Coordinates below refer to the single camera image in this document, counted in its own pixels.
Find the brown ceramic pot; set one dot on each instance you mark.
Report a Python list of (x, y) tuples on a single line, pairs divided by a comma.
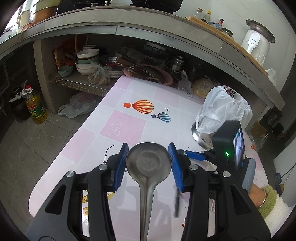
[(45, 9)]

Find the stack of white bowls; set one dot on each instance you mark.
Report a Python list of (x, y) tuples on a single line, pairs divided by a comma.
[(86, 59)]

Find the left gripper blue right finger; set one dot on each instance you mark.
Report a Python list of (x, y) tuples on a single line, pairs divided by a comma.
[(219, 207)]

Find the bag of yellow food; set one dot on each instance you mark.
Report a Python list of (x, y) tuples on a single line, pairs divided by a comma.
[(202, 87)]

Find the person's right hand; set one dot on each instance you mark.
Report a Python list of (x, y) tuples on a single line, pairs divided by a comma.
[(257, 195)]

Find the large steel spoon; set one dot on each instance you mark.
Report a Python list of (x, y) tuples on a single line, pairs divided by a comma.
[(148, 164)]

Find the white electric appliance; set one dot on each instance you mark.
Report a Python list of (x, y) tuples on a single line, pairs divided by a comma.
[(257, 41)]

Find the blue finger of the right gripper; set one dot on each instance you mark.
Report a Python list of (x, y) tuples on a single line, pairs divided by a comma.
[(195, 155)]

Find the cardboard box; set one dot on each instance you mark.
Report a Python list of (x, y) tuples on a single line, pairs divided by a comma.
[(257, 131)]

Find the yellow cooking oil bottle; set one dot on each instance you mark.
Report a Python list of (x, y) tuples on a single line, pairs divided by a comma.
[(34, 104)]

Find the wooden cutting board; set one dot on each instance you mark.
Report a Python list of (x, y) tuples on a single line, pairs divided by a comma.
[(228, 40)]

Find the right forearm fuzzy sleeve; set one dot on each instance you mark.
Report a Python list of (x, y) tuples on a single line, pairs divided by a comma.
[(273, 210)]

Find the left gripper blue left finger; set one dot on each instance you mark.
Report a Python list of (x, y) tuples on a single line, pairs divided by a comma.
[(60, 216)]

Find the small steel spoon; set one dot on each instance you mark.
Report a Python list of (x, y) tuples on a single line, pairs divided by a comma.
[(177, 203)]

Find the pink plastic basin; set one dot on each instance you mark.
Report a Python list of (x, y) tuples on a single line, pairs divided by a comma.
[(150, 73)]

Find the white plastic bag liner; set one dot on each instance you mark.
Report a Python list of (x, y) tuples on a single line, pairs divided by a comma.
[(221, 104)]

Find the yellow cap bottle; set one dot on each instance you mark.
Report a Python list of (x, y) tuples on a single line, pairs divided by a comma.
[(206, 17)]

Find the clear sauce bottle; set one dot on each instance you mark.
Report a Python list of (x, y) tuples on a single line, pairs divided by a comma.
[(198, 14)]

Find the steel utensil holder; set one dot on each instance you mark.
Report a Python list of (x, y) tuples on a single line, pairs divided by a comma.
[(202, 139)]

